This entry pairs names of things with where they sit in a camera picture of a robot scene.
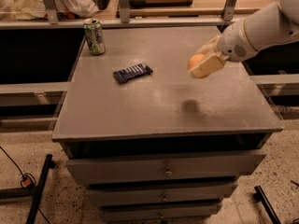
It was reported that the middle grey drawer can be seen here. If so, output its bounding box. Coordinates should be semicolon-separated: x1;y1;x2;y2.
86;181;237;206

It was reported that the top grey drawer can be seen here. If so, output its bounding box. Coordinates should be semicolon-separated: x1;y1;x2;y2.
66;150;265;185

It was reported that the orange fruit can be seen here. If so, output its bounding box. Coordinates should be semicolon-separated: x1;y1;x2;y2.
187;54;204;70

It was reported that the black stand leg left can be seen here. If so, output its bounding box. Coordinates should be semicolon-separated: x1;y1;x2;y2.
26;154;55;224

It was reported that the blue rxbar blueberry wrapper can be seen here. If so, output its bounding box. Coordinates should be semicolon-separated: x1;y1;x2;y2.
113;63;153;84

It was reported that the black stand leg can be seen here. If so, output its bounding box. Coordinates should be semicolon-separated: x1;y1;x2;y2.
26;154;55;224
253;186;281;224

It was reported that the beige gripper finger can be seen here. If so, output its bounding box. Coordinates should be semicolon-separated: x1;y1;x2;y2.
196;35;220;55
188;52;228;78

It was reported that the black cable with red clip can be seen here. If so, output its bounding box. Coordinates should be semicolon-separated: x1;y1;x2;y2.
0;145;52;224

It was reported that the grey metal railing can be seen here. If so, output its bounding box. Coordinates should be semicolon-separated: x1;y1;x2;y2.
0;0;260;30

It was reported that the black stand leg right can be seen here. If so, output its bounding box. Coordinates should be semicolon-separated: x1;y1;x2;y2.
253;186;281;224

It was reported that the grey drawer cabinet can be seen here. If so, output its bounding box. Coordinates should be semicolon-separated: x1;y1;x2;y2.
52;27;282;215

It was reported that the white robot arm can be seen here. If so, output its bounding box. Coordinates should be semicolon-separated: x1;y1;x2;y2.
187;0;299;78

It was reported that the grey drawer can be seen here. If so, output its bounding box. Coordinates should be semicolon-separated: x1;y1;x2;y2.
100;202;222;222
66;150;265;185
86;181;237;206

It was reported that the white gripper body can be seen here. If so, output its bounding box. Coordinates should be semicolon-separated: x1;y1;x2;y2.
217;20;258;63

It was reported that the white cloth bundle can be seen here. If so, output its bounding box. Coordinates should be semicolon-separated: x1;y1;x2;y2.
0;0;99;21

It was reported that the green soda can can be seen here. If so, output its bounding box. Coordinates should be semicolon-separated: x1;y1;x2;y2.
83;19;106;55

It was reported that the bottom grey drawer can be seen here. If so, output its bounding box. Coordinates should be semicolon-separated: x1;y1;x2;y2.
100;202;222;222

